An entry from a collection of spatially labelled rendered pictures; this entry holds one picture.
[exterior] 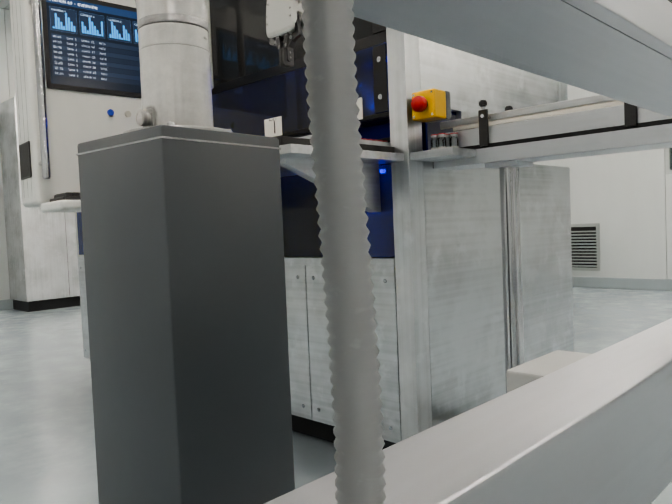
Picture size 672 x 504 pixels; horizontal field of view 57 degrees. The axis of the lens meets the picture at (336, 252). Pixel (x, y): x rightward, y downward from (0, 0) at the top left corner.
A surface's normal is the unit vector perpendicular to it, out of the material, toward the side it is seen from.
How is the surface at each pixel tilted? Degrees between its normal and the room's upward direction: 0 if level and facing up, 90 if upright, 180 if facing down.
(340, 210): 118
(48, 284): 90
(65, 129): 90
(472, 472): 0
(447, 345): 90
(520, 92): 90
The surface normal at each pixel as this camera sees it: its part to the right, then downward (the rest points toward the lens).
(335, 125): 0.06, 0.50
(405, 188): -0.69, 0.06
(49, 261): 0.72, 0.00
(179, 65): 0.32, 0.03
